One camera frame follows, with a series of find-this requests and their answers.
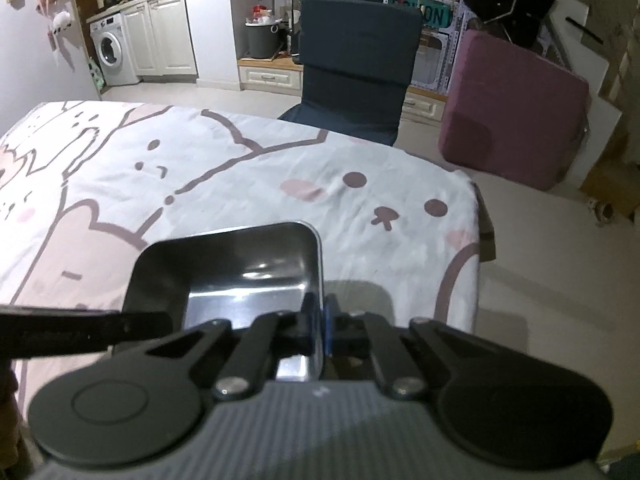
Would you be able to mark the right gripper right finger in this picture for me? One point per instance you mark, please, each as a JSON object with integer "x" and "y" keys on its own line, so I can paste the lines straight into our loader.
{"x": 369, "y": 337}

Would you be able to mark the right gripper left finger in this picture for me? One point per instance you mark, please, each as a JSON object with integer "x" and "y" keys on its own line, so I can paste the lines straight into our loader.
{"x": 281, "y": 345}

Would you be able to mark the small square steel tray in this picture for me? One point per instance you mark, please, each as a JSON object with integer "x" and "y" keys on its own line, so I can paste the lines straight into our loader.
{"x": 233, "y": 274}

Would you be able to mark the cartoon bear tablecloth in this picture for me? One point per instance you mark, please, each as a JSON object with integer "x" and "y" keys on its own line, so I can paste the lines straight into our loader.
{"x": 87, "y": 186}

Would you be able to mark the low wooden drawer cabinet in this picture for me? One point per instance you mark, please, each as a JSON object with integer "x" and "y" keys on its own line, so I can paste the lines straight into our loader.
{"x": 283, "y": 76}

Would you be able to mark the maroon chair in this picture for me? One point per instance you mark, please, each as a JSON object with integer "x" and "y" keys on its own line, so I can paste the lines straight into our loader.
{"x": 511, "y": 112}

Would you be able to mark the dark blue chair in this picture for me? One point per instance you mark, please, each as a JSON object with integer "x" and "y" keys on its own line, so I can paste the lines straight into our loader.
{"x": 371, "y": 41}

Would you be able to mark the grey trash bin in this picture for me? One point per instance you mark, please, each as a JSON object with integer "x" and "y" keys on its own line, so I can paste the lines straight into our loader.
{"x": 263, "y": 39}

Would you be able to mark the white washing machine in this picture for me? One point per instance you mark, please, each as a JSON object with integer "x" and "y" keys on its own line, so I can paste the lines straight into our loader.
{"x": 115, "y": 59}

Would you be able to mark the white kitchen cabinet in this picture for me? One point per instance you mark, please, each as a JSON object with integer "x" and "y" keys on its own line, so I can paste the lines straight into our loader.
{"x": 159, "y": 39}

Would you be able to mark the white plush wall toy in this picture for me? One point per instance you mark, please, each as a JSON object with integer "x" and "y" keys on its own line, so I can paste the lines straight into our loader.
{"x": 61, "y": 21}

